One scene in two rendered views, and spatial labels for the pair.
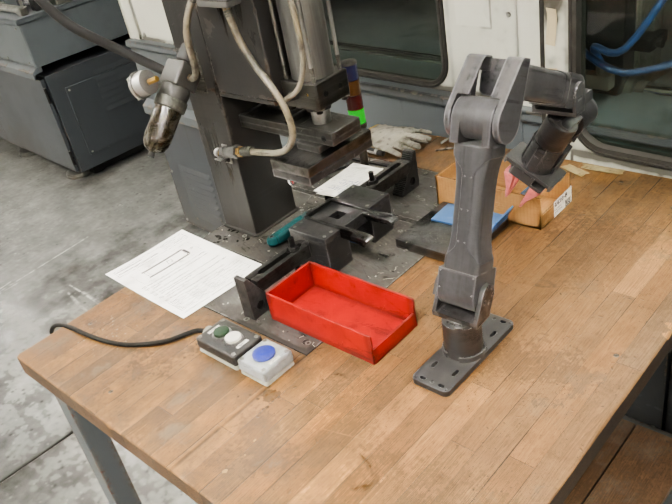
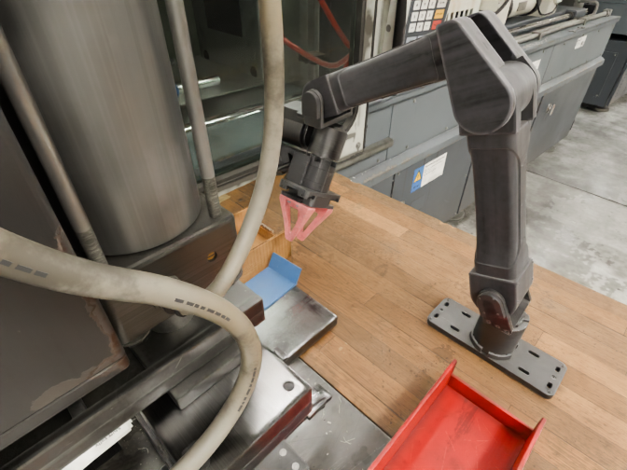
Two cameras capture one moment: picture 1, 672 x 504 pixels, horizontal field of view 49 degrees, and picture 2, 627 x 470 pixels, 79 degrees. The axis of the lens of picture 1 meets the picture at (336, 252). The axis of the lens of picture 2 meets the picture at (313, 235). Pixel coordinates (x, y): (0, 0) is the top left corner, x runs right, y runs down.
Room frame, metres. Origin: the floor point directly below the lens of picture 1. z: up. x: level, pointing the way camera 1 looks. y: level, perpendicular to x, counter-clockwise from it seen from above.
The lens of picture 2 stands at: (1.22, 0.18, 1.41)
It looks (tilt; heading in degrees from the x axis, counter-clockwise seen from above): 38 degrees down; 266
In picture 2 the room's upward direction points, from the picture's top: straight up
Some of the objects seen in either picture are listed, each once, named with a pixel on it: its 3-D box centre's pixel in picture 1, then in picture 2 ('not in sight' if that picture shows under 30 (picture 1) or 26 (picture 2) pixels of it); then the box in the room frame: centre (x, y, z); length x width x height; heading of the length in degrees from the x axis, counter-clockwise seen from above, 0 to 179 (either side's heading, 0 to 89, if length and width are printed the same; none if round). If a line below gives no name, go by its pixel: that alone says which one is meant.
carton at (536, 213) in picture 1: (502, 189); (219, 258); (1.37, -0.37, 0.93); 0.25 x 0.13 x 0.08; 42
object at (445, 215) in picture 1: (471, 213); (257, 288); (1.29, -0.29, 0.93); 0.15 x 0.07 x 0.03; 46
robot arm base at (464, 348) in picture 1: (462, 334); (498, 328); (0.92, -0.17, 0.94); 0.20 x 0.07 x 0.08; 132
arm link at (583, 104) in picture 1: (566, 104); (309, 117); (1.19, -0.45, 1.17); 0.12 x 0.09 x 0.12; 134
